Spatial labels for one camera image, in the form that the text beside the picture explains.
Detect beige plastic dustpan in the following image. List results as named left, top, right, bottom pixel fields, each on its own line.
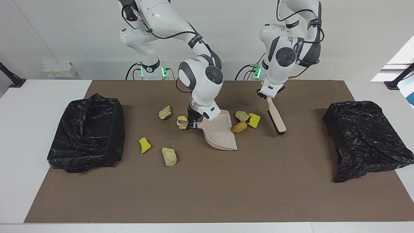
left=176, top=109, right=238, bottom=151

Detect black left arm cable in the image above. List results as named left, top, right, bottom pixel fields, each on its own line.
left=276, top=0, right=324, bottom=79

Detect white wall socket box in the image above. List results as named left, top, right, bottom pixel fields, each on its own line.
left=42, top=61, right=77, bottom=78

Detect black plastic bin bag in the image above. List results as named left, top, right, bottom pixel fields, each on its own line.
left=322, top=101, right=414, bottom=183
left=47, top=93, right=125, bottom=173

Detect white side table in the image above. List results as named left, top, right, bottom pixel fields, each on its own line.
left=370, top=35, right=414, bottom=82

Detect black base power cable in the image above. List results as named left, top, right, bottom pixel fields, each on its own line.
left=234, top=63, right=259, bottom=81
left=125, top=62, right=175, bottom=81

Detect beige hand brush black bristles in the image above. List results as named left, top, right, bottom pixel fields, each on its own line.
left=260, top=80, right=288, bottom=136

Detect brown sponge chunk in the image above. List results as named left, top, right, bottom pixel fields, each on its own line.
left=232, top=121, right=248, bottom=134

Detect notched yellow sponge piece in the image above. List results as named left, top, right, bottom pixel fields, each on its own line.
left=247, top=113, right=261, bottom=129

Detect brown table mat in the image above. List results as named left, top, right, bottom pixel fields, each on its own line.
left=24, top=80, right=414, bottom=224

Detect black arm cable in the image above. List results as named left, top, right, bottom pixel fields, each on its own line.
left=276, top=0, right=324, bottom=79
left=121, top=3, right=214, bottom=94

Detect black stand pole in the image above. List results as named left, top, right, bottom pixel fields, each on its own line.
left=0, top=61, right=26, bottom=88
left=384, top=63, right=414, bottom=90

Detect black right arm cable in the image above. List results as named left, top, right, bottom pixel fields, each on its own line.
left=121, top=3, right=214, bottom=94

